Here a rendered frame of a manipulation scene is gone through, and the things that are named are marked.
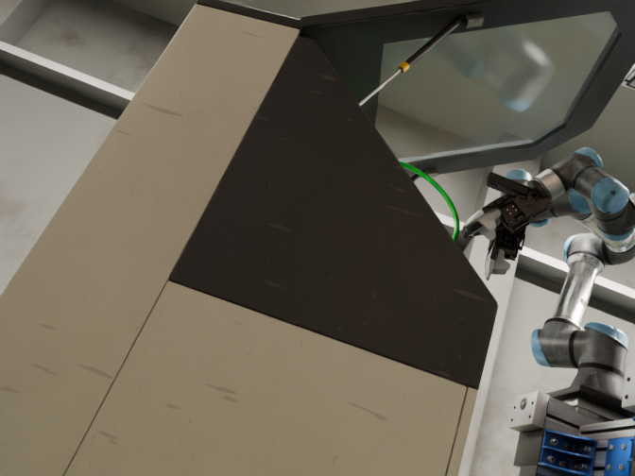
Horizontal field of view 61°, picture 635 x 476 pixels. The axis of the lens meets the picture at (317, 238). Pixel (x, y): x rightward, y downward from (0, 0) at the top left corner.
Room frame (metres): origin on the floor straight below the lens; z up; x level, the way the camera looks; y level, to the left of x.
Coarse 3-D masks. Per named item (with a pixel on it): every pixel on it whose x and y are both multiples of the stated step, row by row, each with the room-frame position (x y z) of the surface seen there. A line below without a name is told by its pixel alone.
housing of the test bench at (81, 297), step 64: (192, 64) 1.03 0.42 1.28; (256, 64) 1.00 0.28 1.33; (128, 128) 1.04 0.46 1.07; (192, 128) 1.01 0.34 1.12; (128, 192) 1.02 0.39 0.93; (192, 192) 0.99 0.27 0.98; (64, 256) 1.03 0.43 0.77; (128, 256) 1.01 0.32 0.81; (0, 320) 1.04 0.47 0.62; (64, 320) 1.01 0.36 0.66; (128, 320) 0.99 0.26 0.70; (0, 384) 1.02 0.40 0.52; (64, 384) 1.00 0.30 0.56; (0, 448) 1.01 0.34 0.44; (64, 448) 0.99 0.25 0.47
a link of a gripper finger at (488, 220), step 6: (480, 210) 1.15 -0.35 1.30; (492, 210) 1.15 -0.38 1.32; (498, 210) 1.15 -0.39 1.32; (474, 216) 1.16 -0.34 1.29; (480, 216) 1.16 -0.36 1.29; (486, 216) 1.16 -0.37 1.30; (492, 216) 1.15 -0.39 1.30; (498, 216) 1.15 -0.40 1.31; (468, 222) 1.17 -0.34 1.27; (480, 222) 1.16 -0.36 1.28; (486, 222) 1.16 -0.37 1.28; (492, 222) 1.15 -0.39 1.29; (492, 228) 1.15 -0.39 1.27
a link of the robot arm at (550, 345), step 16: (576, 240) 1.57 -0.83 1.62; (592, 240) 1.52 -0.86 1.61; (576, 256) 1.55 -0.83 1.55; (592, 256) 1.52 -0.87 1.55; (608, 256) 1.50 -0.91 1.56; (576, 272) 1.54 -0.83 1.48; (592, 272) 1.53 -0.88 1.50; (576, 288) 1.52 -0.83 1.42; (560, 304) 1.54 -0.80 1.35; (576, 304) 1.51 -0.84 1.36; (560, 320) 1.50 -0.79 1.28; (576, 320) 1.50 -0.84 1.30; (544, 336) 1.51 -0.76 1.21; (560, 336) 1.47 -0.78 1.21; (544, 352) 1.52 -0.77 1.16; (560, 352) 1.47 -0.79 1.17; (576, 368) 1.49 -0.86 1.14
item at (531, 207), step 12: (540, 192) 1.10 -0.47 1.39; (504, 204) 1.14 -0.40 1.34; (516, 204) 1.13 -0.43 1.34; (528, 204) 1.13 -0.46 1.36; (540, 204) 1.12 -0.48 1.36; (552, 204) 1.11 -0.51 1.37; (504, 216) 1.15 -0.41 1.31; (516, 216) 1.14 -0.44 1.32; (528, 216) 1.12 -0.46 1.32; (516, 228) 1.17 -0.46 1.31
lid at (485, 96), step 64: (448, 0) 0.91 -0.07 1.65; (512, 0) 0.88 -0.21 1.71; (576, 0) 0.88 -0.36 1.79; (384, 64) 1.10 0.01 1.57; (448, 64) 1.10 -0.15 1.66; (512, 64) 1.11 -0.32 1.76; (576, 64) 1.11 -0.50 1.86; (384, 128) 1.36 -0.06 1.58; (448, 128) 1.38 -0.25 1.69; (512, 128) 1.39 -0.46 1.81; (576, 128) 1.38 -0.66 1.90
